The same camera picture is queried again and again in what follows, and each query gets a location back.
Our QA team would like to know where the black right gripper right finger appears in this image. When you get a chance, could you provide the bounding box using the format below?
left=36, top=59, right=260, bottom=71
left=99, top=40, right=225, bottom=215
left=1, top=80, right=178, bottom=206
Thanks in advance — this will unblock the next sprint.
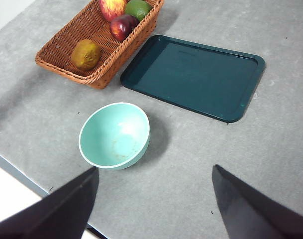
left=212, top=164, right=303, bottom=239

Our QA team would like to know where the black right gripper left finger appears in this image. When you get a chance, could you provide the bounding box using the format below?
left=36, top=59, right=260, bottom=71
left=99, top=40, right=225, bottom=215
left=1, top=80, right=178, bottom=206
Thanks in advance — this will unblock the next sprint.
left=0, top=166, right=100, bottom=239

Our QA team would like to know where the teal green bowl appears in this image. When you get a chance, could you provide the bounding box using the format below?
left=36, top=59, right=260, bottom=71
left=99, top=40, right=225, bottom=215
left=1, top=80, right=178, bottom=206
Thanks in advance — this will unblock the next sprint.
left=78, top=102, right=151, bottom=171

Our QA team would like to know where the brown kiwi fruit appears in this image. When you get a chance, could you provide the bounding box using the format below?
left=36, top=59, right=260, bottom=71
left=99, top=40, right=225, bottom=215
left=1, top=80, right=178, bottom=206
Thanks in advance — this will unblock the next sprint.
left=71, top=39, right=101, bottom=71

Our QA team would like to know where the dark green rectangular tray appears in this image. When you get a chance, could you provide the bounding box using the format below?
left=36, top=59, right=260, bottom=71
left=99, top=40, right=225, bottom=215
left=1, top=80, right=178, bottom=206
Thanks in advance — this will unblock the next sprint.
left=120, top=34, right=266, bottom=123

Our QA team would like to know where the brown wicker basket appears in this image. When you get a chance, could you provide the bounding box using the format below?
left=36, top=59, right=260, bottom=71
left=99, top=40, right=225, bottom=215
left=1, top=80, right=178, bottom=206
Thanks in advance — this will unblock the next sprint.
left=35, top=0, right=165, bottom=90

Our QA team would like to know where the dark red plum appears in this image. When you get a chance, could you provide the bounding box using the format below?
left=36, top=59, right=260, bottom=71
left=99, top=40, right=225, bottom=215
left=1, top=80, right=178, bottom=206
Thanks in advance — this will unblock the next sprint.
left=109, top=14, right=140, bottom=42

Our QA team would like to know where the red yellow apple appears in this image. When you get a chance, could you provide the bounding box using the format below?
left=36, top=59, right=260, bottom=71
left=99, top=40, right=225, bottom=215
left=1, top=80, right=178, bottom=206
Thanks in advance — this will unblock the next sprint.
left=99, top=0, right=128, bottom=22

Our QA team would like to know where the green avocado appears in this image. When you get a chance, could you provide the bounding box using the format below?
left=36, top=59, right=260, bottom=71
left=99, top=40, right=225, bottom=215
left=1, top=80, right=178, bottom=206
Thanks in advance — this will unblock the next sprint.
left=124, top=0, right=153, bottom=22

